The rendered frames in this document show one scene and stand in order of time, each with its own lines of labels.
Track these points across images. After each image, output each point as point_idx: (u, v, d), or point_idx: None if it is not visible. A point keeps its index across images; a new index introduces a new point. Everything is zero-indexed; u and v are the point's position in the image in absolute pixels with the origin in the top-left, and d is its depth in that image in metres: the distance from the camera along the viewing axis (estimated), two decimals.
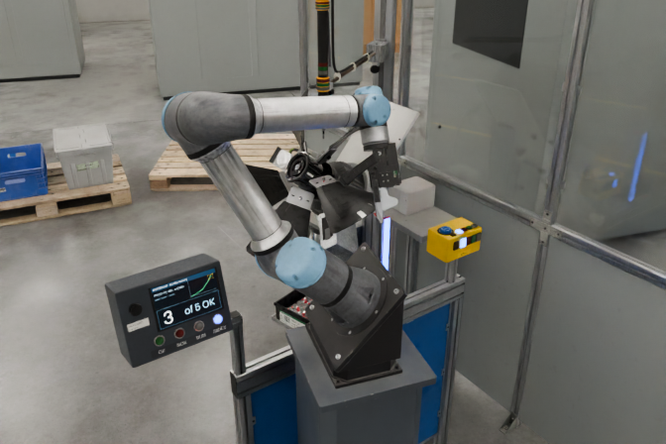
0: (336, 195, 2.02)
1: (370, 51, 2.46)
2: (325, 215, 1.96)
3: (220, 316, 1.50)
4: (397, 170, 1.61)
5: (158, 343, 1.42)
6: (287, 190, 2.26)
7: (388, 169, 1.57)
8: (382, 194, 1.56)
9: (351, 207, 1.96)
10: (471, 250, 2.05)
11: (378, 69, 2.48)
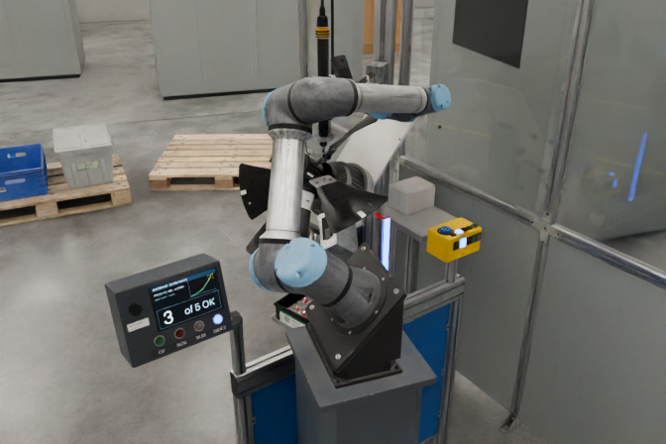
0: (336, 195, 2.02)
1: (369, 71, 2.50)
2: (325, 215, 1.96)
3: (220, 316, 1.50)
4: None
5: (158, 343, 1.42)
6: None
7: None
8: None
9: (351, 207, 1.96)
10: (471, 250, 2.05)
11: None
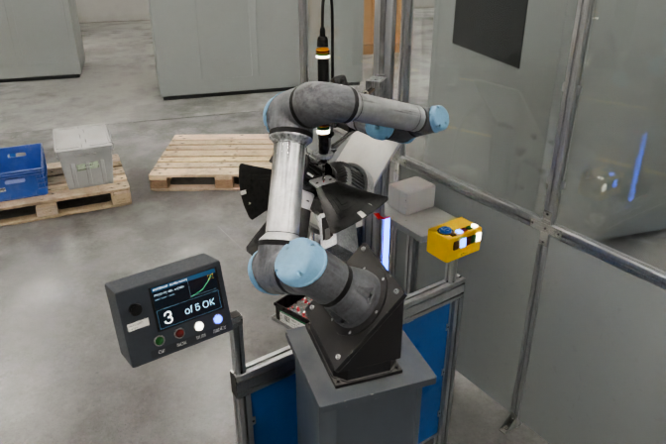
0: (336, 195, 2.02)
1: (369, 86, 2.52)
2: (325, 215, 1.96)
3: (220, 316, 1.50)
4: None
5: (158, 343, 1.42)
6: None
7: None
8: None
9: (351, 207, 1.96)
10: (471, 250, 2.05)
11: None
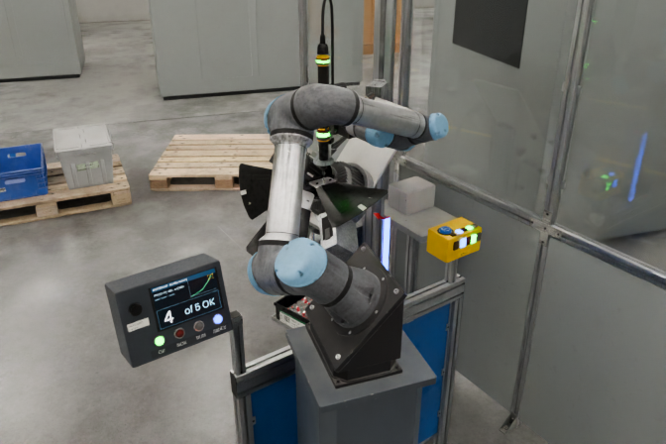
0: (336, 192, 2.01)
1: (368, 92, 2.53)
2: (326, 211, 1.95)
3: (220, 316, 1.50)
4: None
5: (158, 343, 1.42)
6: None
7: (331, 125, 1.92)
8: None
9: (351, 202, 1.95)
10: (471, 250, 2.05)
11: None
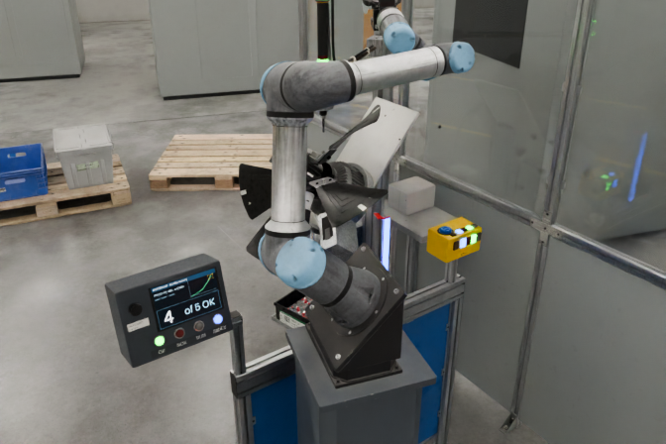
0: (336, 192, 2.01)
1: (370, 45, 2.45)
2: (326, 211, 1.95)
3: (220, 316, 1.50)
4: None
5: (158, 343, 1.42)
6: None
7: (373, 20, 1.72)
8: None
9: (351, 202, 1.95)
10: (471, 250, 2.05)
11: None
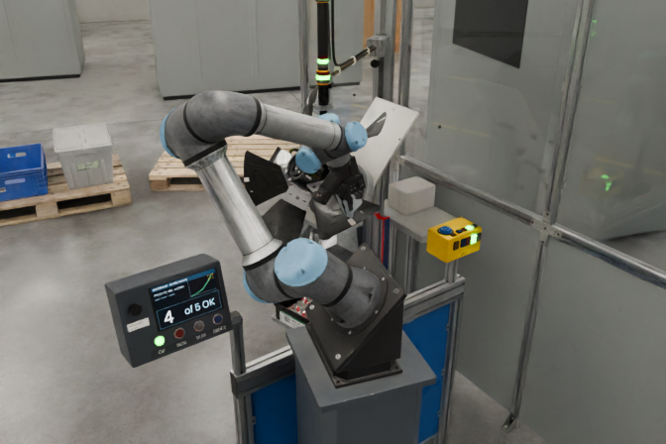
0: (330, 200, 2.02)
1: (370, 45, 2.45)
2: (316, 220, 1.96)
3: (220, 316, 1.50)
4: None
5: (158, 343, 1.42)
6: (287, 185, 2.27)
7: (356, 181, 1.85)
8: None
9: (342, 214, 1.96)
10: (471, 250, 2.05)
11: (378, 63, 2.47)
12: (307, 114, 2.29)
